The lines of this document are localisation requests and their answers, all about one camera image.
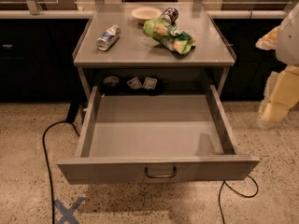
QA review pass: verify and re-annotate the long white counter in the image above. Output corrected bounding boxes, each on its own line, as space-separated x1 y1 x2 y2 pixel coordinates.
0 10 287 20

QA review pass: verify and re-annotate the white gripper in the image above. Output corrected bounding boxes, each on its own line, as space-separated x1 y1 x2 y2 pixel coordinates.
255 26 299 129

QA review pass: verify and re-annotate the white bowl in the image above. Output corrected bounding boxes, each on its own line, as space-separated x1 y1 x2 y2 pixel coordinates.
131 7 162 24

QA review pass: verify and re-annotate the grey open top drawer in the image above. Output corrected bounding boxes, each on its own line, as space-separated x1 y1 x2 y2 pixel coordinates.
58 89 259 184

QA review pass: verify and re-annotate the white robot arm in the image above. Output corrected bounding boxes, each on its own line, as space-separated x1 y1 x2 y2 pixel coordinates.
256 4 299 128

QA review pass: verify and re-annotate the dark blue soda can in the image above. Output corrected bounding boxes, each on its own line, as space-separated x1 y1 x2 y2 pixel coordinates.
159 7 178 24

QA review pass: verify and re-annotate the white label card right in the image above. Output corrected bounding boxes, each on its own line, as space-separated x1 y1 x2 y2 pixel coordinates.
143 77 157 90

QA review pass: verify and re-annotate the black cable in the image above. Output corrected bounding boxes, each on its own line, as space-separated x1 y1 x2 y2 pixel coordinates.
218 175 260 224
41 119 81 224

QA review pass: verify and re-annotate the silver blue soda can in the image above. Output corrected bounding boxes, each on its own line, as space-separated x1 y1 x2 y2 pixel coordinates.
96 24 121 51

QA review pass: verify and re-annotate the black cable right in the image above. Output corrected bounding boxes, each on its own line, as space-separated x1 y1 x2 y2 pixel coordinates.
218 175 260 224

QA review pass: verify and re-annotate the white label card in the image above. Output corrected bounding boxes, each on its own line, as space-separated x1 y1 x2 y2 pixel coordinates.
143 77 157 90
127 77 142 90

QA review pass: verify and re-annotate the black cable left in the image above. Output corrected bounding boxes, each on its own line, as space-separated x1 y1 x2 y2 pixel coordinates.
41 119 81 224

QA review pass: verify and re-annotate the grey cabinet table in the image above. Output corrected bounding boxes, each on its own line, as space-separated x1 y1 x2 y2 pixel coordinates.
74 3 235 99

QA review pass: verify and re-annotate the green rice chip bag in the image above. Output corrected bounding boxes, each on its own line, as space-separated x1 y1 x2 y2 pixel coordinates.
143 18 195 55

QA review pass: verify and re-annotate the white label card left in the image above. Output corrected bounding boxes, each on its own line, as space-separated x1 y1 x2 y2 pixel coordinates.
127 77 142 90

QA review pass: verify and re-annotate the blue tape cross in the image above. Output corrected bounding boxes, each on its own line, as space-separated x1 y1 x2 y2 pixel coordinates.
54 197 85 224

